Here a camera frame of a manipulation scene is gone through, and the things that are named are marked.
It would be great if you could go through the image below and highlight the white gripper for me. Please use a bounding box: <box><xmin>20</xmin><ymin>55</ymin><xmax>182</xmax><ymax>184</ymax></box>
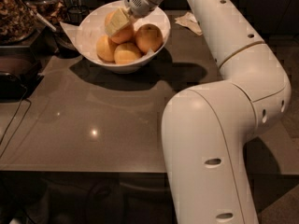
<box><xmin>105</xmin><ymin>0</ymin><xmax>157</xmax><ymax>36</ymax></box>

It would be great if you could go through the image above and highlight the orange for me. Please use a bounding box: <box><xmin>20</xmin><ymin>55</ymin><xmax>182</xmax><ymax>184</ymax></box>
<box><xmin>135</xmin><ymin>23</ymin><xmax>163</xmax><ymax>53</ymax></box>
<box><xmin>105</xmin><ymin>11</ymin><xmax>135</xmax><ymax>44</ymax></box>
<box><xmin>96</xmin><ymin>35</ymin><xmax>118</xmax><ymax>62</ymax></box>
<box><xmin>114</xmin><ymin>42</ymin><xmax>142</xmax><ymax>64</ymax></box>

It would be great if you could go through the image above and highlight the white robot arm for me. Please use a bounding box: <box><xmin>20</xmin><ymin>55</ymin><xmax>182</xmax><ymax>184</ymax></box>
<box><xmin>124</xmin><ymin>0</ymin><xmax>291</xmax><ymax>224</ymax></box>

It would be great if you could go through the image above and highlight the white ceramic bowl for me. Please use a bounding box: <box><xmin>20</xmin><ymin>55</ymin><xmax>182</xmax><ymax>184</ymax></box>
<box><xmin>80</xmin><ymin>0</ymin><xmax>171</xmax><ymax>74</ymax></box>

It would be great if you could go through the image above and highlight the white paper in bowl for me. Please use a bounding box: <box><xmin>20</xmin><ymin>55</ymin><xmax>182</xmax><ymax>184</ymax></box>
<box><xmin>60</xmin><ymin>22</ymin><xmax>101</xmax><ymax>60</ymax></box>

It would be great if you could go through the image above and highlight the dark glass cup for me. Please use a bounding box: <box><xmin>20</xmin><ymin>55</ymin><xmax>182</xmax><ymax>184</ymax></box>
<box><xmin>67</xmin><ymin>5</ymin><xmax>90</xmax><ymax>25</ymax></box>

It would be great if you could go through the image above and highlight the crumpled paper napkin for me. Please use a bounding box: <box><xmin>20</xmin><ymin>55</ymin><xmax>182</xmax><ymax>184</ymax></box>
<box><xmin>175</xmin><ymin>12</ymin><xmax>203</xmax><ymax>35</ymax></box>

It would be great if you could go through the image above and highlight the small glass snack jar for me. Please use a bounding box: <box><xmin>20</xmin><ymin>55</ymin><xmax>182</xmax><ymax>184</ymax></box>
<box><xmin>25</xmin><ymin>0</ymin><xmax>67</xmax><ymax>25</ymax></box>

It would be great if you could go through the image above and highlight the large glass snack jar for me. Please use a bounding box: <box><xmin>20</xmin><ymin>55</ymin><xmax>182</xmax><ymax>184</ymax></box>
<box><xmin>0</xmin><ymin>0</ymin><xmax>36</xmax><ymax>45</ymax></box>

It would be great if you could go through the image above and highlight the black appliance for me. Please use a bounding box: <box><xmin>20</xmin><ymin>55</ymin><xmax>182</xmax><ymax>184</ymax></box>
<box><xmin>0</xmin><ymin>48</ymin><xmax>42</xmax><ymax>101</ymax></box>

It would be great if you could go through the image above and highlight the white utensil handle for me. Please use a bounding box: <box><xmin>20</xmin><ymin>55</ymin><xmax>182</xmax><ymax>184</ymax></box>
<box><xmin>31</xmin><ymin>10</ymin><xmax>57</xmax><ymax>32</ymax></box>

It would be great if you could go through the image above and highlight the black cable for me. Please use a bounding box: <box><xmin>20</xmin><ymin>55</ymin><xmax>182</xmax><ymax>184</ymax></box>
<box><xmin>0</xmin><ymin>84</ymin><xmax>33</xmax><ymax>159</ymax></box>

